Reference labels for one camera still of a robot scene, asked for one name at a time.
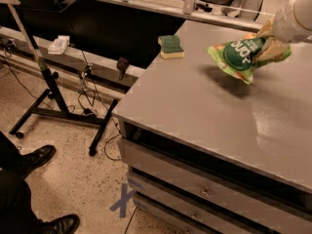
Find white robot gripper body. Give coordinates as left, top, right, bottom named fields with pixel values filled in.
left=272, top=0, right=312, bottom=43

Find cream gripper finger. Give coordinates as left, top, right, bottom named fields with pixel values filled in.
left=256, top=19, right=273, bottom=37
left=255, top=37, right=290, bottom=61

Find green rice chip bag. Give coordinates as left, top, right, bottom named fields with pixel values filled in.
left=207, top=37, right=292, bottom=85

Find green yellow sponge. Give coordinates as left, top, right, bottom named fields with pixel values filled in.
left=158, top=35, right=184, bottom=59

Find grey drawer cabinet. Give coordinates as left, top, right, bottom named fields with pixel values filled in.
left=116, top=115, right=312, bottom=234

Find dark knob on ledge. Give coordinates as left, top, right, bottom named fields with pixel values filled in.
left=116, top=58, right=129, bottom=80

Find white box on ledge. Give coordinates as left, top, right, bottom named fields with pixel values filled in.
left=48, top=35, right=69, bottom=55

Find black rolling stand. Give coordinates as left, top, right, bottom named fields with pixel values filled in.
left=0, top=0, right=118, bottom=156

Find upper black shoe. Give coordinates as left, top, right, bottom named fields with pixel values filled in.
left=21, top=145, right=56, bottom=176

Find black shoe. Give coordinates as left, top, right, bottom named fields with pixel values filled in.
left=21, top=145, right=56, bottom=176
left=39, top=214, right=80, bottom=234

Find lower black shoe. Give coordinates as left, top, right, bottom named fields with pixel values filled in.
left=39, top=214, right=80, bottom=234

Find dark trouser leg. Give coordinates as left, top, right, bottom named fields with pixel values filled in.
left=0, top=133, right=41, bottom=234

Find black cables on floor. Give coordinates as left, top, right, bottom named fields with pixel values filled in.
left=0, top=39, right=123, bottom=163

